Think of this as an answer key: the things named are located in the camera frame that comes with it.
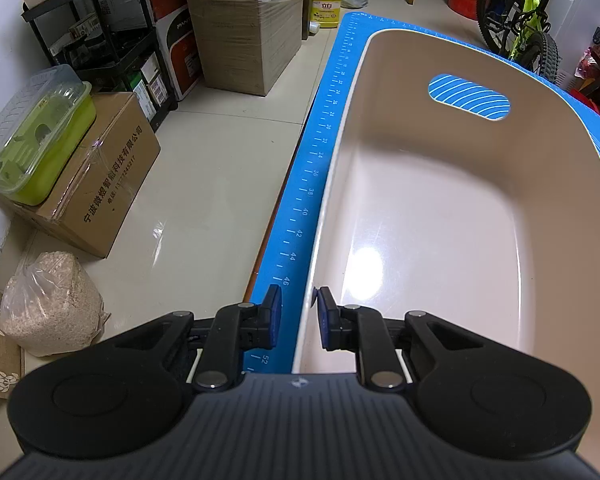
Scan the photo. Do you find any beige plastic storage bin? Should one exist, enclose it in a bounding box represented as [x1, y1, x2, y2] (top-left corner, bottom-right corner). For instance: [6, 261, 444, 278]
[290, 27, 600, 476]

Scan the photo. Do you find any blue silicone baking mat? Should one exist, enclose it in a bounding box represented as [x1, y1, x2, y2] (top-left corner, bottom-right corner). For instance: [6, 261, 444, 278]
[243, 11, 600, 375]

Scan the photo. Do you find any low brown cardboard box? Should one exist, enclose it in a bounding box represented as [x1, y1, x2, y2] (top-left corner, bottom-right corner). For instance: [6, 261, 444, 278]
[0, 92, 160, 258]

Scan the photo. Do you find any bag of beige grain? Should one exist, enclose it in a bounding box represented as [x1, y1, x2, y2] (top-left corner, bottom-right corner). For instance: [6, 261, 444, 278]
[0, 252, 109, 358]

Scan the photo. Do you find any green plastic lidded container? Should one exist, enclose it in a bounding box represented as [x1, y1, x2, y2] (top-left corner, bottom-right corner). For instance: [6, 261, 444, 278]
[0, 64, 96, 206]

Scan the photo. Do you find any large stacked cardboard box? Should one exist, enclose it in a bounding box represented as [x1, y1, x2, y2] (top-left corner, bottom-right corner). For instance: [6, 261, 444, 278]
[187, 0, 303, 96]

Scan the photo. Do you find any black metal shelf rack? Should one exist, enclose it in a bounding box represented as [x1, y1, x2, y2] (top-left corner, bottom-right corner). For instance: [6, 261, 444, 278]
[22, 0, 178, 129]

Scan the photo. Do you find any green black bicycle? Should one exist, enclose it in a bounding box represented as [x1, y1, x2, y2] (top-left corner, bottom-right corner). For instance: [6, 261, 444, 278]
[476, 0, 562, 84]

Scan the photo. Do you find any white refrigerator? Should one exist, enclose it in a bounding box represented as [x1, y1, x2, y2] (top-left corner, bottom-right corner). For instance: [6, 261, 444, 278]
[547, 0, 600, 90]

